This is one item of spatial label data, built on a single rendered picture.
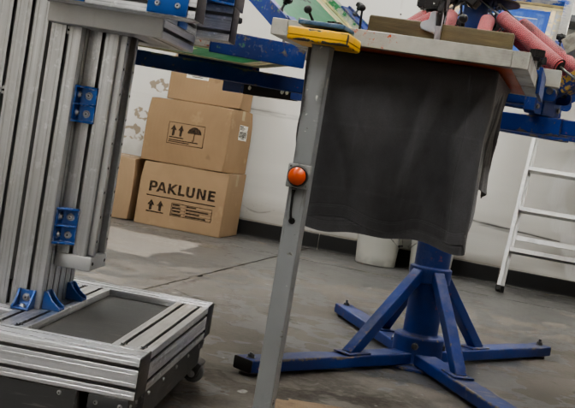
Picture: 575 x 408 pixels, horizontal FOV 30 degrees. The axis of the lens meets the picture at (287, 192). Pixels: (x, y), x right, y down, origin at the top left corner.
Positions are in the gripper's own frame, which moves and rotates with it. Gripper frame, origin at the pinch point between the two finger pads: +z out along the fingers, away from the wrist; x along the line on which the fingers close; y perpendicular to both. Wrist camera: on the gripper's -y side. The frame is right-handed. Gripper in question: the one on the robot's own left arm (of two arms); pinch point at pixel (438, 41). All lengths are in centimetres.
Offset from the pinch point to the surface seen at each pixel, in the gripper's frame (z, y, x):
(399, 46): 9, -1, 65
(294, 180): 41, 12, 88
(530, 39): -11, -22, -58
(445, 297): 78, -7, -67
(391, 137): 29, 0, 55
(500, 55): 8, -23, 65
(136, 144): 56, 257, -408
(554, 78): 4.1, -32.4, -17.3
